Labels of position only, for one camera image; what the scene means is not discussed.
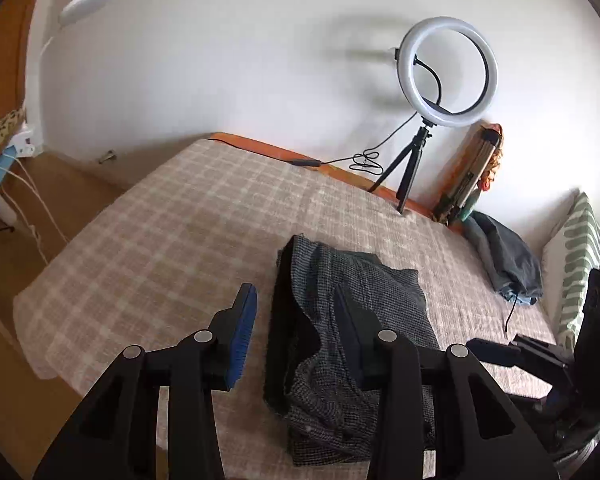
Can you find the black tripod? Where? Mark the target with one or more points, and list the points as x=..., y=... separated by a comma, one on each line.
x=409, y=165

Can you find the grey blue folded clothes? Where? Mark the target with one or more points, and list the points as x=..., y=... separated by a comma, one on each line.
x=505, y=255

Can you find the orange bed frame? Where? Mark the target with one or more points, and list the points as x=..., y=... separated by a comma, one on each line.
x=330, y=170

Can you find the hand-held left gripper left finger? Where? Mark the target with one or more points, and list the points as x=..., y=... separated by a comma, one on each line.
x=243, y=327

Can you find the white desk lamp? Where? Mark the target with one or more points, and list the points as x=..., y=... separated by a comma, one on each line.
x=75, y=15

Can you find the green patterned pillow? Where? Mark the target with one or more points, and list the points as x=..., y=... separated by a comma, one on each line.
x=577, y=260

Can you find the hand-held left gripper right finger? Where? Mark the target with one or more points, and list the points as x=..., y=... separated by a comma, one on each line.
x=352, y=332

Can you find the dark checked pants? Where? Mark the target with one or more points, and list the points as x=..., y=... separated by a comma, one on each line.
x=360, y=310

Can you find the folded wooden rack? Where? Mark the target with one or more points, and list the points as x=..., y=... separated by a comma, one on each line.
x=472, y=175

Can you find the checked beige bed blanket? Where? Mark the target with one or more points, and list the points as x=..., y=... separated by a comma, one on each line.
x=205, y=240

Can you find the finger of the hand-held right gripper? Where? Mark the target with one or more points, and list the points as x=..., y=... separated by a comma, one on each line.
x=495, y=351

